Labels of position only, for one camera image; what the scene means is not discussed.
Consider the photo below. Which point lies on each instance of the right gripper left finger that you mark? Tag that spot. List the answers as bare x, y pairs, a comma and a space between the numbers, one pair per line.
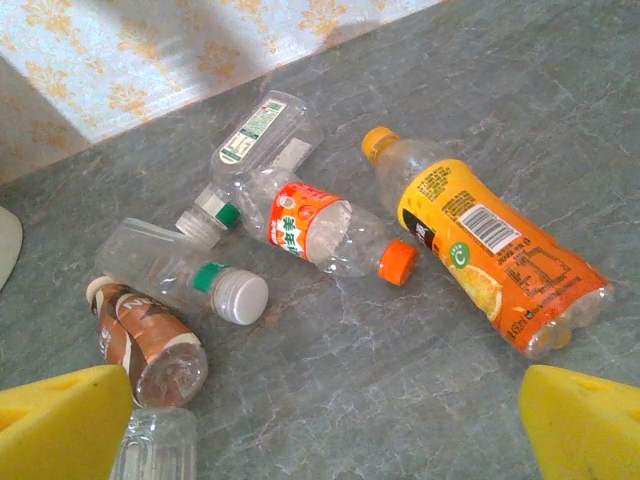
55, 430

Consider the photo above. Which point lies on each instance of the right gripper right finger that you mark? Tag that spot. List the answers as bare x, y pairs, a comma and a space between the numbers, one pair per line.
585, 430

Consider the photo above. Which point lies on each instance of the brown coffee bottle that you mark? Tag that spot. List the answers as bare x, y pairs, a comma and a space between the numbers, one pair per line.
145, 335

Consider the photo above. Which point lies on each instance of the large orange juice bottle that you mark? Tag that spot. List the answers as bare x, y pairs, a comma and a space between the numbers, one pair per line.
475, 235

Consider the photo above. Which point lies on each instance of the orange-label bottle with orange cap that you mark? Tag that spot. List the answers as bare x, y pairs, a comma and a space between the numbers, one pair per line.
295, 222

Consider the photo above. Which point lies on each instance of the cream plastic bin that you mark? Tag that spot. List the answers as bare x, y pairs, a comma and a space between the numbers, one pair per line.
7, 245

